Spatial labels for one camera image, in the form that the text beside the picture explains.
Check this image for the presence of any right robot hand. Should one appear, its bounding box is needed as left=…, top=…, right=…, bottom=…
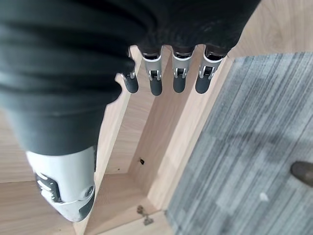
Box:
left=0, top=0, right=262, bottom=223

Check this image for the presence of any light wood office cabinet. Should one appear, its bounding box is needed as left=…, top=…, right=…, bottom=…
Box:
left=0, top=0, right=313, bottom=235

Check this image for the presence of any light wood cabinet door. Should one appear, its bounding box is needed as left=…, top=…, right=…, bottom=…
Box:
left=0, top=180, right=76, bottom=235

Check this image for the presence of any metal cabinet hinge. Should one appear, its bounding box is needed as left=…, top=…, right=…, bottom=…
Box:
left=136, top=205, right=155, bottom=226

